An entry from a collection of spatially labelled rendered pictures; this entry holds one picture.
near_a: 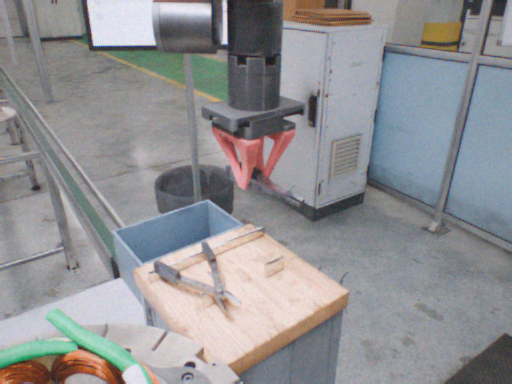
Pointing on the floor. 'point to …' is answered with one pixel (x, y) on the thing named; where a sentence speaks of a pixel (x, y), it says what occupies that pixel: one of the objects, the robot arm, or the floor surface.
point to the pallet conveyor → (59, 178)
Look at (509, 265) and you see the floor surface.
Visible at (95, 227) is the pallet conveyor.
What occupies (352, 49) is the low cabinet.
